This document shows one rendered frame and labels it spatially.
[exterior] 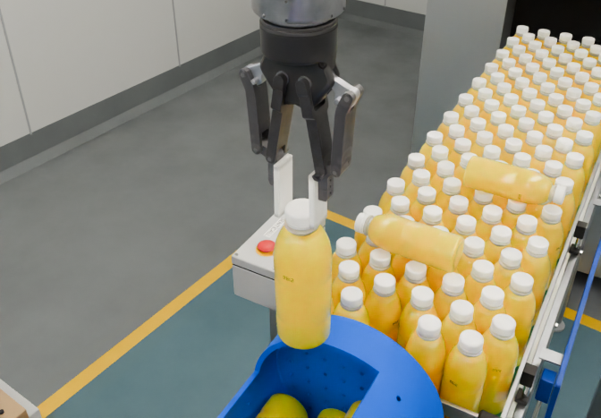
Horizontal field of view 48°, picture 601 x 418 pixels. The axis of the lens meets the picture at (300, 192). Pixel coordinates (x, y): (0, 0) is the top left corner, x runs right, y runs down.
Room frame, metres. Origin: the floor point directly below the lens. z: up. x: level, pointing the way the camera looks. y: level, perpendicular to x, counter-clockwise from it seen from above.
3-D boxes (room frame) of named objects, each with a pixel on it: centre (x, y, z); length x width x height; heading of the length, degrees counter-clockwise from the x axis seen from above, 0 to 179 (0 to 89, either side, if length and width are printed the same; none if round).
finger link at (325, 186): (0.60, -0.03, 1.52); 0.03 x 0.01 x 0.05; 60
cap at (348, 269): (0.96, -0.09, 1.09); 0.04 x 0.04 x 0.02
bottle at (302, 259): (0.63, 0.00, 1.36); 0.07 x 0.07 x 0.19
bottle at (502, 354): (0.81, -0.34, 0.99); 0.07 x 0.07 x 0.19
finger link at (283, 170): (0.63, 0.02, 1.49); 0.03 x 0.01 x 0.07; 150
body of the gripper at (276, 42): (0.62, 0.00, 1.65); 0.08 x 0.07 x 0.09; 60
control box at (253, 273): (1.05, 0.04, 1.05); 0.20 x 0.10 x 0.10; 151
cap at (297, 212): (0.62, 0.00, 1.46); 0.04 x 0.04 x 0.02
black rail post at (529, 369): (0.82, -0.41, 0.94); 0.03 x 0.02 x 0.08; 151
